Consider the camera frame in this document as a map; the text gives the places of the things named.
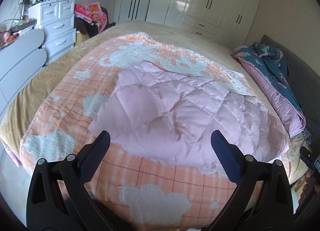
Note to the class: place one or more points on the white curved side cabinet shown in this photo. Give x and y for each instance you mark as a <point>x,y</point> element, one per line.
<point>20,62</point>

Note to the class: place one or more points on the white glossy wardrobe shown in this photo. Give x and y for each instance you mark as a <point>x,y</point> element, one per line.
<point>226,22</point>

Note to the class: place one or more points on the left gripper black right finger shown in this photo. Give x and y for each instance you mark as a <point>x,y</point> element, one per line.
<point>262,198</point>

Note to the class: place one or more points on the dark clothes pile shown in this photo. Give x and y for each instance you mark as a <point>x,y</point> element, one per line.
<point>86,28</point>

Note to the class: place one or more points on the orange white plaid blanket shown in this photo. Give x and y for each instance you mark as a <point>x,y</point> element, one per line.
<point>60,127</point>

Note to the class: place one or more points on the beige bed cover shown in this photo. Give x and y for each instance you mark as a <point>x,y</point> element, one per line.
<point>22,110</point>

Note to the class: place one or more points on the blue floral pink quilt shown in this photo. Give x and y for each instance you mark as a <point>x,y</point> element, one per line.
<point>268,67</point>

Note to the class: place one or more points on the clutter on dresser top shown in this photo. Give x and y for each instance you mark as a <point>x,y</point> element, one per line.
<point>11,16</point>

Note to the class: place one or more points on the pink cartoon blanket pile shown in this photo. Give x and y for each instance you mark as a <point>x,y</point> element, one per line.
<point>93,14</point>

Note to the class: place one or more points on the person right hand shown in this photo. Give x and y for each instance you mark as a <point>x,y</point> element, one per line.
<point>300,185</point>

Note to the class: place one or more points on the pink quilted jacket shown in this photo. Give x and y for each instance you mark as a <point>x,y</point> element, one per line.
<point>170,117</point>

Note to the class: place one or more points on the grey upholstered headboard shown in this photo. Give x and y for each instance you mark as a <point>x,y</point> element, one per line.
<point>304,82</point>

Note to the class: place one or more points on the white bedroom door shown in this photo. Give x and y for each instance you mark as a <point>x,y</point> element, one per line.
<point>127,10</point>

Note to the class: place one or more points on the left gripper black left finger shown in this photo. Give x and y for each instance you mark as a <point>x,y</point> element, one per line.
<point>57,198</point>

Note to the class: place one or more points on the white drawer chest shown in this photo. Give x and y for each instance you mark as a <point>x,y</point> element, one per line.
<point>57,20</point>

